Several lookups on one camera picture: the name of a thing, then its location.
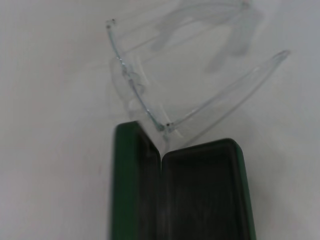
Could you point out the clear plastic glasses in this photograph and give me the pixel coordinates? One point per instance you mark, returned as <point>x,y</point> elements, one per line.
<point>237,87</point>

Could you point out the green glasses case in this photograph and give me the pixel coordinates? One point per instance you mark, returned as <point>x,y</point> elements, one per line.
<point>200,200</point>

